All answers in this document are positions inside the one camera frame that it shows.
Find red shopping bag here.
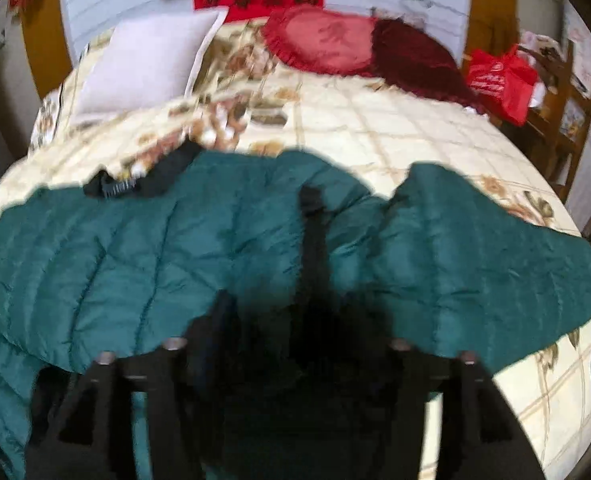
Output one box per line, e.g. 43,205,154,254
466,44,538,127

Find white square pillow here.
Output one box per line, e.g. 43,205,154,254
72,6,228,124

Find dark red velvet cushion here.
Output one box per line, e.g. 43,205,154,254
371,18,481,112

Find red heart-shaped cushion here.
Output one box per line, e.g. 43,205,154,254
262,6,376,77

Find wooden chair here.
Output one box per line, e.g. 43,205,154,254
518,41,591,202

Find dark green quilted down jacket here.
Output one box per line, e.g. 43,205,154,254
0,148,591,479

